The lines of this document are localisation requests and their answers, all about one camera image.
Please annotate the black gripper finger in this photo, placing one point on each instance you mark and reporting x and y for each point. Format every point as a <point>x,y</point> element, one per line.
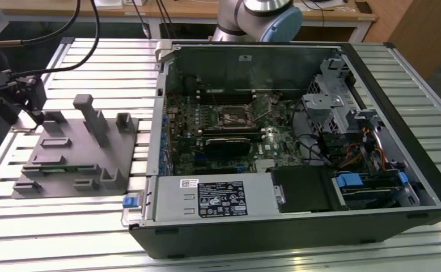
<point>7,112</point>
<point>36,96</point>

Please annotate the metal locking lever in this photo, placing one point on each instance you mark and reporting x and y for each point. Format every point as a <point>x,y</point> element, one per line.
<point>213,100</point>

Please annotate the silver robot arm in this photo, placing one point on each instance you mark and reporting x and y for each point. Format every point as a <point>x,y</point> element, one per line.
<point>257,14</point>

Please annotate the CPU socket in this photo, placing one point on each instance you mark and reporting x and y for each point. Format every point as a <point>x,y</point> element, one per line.
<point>229,116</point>

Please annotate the wooden desk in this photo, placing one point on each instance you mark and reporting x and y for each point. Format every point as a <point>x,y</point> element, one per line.
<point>45,11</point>

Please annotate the grey parts rack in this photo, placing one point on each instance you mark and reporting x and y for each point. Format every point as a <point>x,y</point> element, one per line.
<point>80,158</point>

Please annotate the green RAM stick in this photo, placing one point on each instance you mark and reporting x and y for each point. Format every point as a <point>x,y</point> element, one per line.
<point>66,169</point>

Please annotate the white cardboard box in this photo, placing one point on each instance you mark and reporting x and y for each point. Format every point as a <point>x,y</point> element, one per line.
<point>106,4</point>

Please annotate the white labelled box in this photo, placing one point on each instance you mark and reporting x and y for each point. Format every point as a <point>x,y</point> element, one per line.
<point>134,2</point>

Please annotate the green motherboard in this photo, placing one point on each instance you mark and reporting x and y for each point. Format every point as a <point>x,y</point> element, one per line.
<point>183,151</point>

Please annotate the blue release latch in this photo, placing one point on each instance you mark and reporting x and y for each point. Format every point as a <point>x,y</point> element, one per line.
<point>129,202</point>

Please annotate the silver power supply unit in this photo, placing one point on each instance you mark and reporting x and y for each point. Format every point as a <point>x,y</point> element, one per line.
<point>173,204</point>

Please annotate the black graphics card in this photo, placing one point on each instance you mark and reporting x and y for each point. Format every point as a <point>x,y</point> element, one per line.
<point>225,146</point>

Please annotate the round coin cell battery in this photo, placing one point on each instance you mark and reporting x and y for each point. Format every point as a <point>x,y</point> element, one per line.
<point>276,98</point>

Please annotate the silver chipset heat sink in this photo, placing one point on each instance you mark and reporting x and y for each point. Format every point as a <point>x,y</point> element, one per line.
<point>265,165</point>

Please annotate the silver disk bay cage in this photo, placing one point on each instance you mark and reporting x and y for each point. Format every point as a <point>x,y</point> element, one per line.
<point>318,103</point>

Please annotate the black open PC case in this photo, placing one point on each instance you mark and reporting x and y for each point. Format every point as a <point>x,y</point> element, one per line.
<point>241,241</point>

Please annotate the hard disk in blue carrier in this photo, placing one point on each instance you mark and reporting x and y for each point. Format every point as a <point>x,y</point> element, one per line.
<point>347,181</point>

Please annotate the small black desk item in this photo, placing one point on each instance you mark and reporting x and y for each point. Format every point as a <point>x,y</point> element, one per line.
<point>363,7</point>

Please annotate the wooden cabinet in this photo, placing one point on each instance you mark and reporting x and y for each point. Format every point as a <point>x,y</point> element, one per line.
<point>427,34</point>

